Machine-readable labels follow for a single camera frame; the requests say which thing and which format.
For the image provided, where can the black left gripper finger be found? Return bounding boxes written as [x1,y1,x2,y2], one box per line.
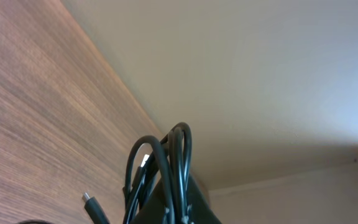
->
[129,176,221,224]

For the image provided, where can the thin black USB cable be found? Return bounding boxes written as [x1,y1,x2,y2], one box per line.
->
[81,154,152,224]

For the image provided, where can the thick black USB cable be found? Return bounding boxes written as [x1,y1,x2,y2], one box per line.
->
[122,121,193,224]

